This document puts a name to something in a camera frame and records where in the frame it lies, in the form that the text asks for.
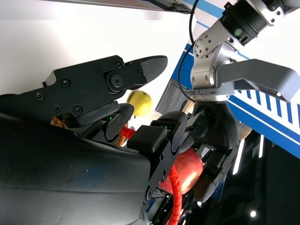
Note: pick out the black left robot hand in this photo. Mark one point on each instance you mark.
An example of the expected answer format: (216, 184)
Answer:
(218, 131)

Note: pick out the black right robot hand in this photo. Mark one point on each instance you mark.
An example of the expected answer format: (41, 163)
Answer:
(58, 175)

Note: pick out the red apple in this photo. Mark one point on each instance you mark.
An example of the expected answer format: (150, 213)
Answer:
(189, 168)

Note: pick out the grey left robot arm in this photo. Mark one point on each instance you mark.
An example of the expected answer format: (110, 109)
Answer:
(206, 70)

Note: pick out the white blue-striped panel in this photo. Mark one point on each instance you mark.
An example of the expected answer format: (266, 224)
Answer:
(269, 122)

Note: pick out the yellow-green pear with stem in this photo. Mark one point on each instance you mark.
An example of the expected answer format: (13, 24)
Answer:
(140, 103)

